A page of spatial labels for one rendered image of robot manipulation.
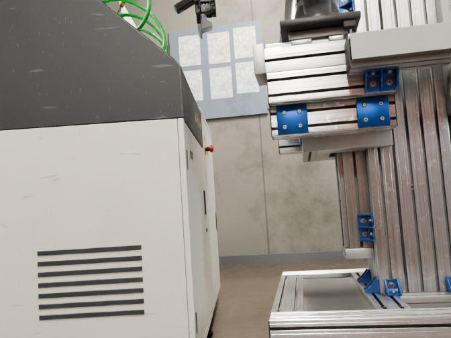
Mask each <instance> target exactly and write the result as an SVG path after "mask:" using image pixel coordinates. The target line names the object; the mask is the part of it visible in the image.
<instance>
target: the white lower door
mask: <svg viewBox="0 0 451 338"><path fill-rule="evenodd" d="M185 143H186V155H187V178H188V190H189V214H190V226H191V249H192V261H193V285H194V297H195V320H196V332H197V338H203V337H204V334H205V330H206V327H207V323H208V320H209V316H210V313H211V310H212V300H211V278H210V267H209V245H208V233H207V232H208V228H207V211H206V200H205V177H204V166H203V149H202V147H201V146H200V145H199V143H198V141H197V140H196V139H195V137H194V135H193V134H192V133H191V131H190V129H189V128H188V127H187V125H186V123H185Z"/></svg>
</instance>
